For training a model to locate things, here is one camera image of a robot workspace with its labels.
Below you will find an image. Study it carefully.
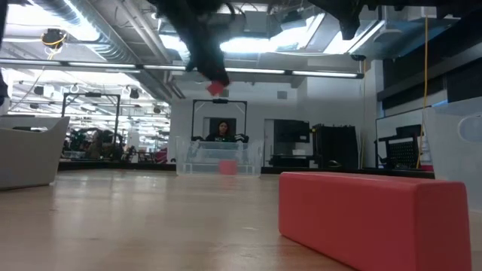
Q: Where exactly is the person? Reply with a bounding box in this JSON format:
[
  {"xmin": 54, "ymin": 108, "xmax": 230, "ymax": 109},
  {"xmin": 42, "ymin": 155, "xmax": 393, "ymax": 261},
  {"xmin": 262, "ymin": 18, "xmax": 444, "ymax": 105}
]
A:
[{"xmin": 205, "ymin": 120, "xmax": 238, "ymax": 143}]

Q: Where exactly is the black gantry frame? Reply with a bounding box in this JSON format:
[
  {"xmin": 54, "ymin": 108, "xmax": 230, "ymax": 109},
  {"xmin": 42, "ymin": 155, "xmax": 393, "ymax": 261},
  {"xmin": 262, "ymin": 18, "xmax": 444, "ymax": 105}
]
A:
[
  {"xmin": 61, "ymin": 92, "xmax": 122, "ymax": 132},
  {"xmin": 191, "ymin": 98, "xmax": 249, "ymax": 143}
]

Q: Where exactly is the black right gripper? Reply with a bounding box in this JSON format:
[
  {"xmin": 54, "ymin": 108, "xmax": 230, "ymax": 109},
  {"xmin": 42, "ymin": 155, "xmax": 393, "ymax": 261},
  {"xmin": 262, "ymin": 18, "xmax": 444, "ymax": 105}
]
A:
[{"xmin": 308, "ymin": 0, "xmax": 482, "ymax": 41}]

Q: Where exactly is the yellow ceiling cable reel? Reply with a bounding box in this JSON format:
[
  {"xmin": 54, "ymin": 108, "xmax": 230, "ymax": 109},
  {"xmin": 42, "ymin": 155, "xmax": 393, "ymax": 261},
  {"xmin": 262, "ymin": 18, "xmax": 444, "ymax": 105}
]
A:
[{"xmin": 40, "ymin": 28, "xmax": 69, "ymax": 50}]

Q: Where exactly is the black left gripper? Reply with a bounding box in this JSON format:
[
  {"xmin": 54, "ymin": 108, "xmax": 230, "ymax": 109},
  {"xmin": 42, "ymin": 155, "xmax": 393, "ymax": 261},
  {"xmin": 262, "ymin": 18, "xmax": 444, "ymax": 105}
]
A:
[{"xmin": 146, "ymin": 0, "xmax": 243, "ymax": 88}]

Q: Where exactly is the orange rectangular block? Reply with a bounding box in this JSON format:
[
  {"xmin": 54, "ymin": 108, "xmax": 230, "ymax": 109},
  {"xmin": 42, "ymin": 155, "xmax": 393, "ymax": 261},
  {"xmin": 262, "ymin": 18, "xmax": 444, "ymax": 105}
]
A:
[
  {"xmin": 278, "ymin": 172, "xmax": 472, "ymax": 271},
  {"xmin": 219, "ymin": 159, "xmax": 239, "ymax": 176},
  {"xmin": 206, "ymin": 79, "xmax": 226, "ymax": 96}
]

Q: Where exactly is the black monitor panel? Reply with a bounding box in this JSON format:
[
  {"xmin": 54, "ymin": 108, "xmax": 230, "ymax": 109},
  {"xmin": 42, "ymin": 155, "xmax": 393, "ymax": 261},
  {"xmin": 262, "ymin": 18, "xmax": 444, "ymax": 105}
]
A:
[{"xmin": 273, "ymin": 119, "xmax": 311, "ymax": 145}]

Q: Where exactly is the black perforated rack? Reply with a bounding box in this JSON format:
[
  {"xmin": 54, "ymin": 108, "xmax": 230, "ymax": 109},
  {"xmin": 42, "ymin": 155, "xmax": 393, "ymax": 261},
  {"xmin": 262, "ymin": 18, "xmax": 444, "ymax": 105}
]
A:
[{"xmin": 375, "ymin": 123, "xmax": 423, "ymax": 169}]

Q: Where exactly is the long ceiling light bar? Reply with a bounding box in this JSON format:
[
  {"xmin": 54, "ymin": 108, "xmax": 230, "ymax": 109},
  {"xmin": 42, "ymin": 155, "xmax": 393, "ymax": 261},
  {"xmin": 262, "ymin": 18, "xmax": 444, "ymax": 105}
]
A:
[{"xmin": 0, "ymin": 58, "xmax": 365, "ymax": 80}]

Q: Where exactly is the grey plastic bin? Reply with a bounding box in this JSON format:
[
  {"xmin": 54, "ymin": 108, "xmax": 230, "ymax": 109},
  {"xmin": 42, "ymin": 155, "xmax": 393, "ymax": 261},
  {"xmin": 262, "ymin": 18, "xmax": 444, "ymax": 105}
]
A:
[{"xmin": 0, "ymin": 116, "xmax": 72, "ymax": 190}]

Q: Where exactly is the black cabinet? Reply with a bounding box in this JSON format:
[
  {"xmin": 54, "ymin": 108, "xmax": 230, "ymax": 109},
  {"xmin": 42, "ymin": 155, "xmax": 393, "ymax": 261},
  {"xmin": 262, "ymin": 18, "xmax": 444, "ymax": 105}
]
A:
[{"xmin": 311, "ymin": 123, "xmax": 359, "ymax": 169}]

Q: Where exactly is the clear plastic bin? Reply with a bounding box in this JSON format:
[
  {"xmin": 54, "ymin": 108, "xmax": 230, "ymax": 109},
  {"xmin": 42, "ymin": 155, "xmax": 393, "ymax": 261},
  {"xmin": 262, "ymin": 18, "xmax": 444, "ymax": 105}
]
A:
[
  {"xmin": 173, "ymin": 136, "xmax": 263, "ymax": 178},
  {"xmin": 421, "ymin": 96, "xmax": 482, "ymax": 212}
]

